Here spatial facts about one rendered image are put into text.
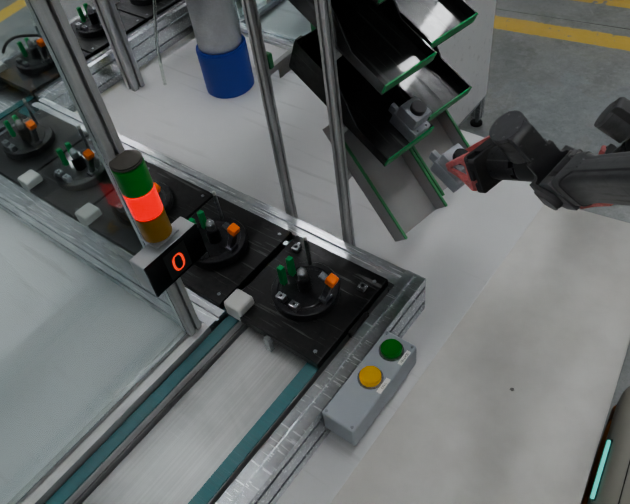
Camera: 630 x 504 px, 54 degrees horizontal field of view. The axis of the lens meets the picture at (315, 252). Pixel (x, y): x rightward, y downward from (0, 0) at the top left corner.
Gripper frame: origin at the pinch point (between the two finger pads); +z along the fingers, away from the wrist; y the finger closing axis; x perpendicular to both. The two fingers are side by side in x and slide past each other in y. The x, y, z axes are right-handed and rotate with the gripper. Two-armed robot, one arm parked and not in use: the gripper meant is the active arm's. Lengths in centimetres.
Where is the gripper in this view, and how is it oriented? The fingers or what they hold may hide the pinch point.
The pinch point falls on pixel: (458, 160)
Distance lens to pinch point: 116.3
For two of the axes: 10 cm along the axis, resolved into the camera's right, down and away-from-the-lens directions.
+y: -7.4, 5.5, -3.7
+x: 4.0, 8.2, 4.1
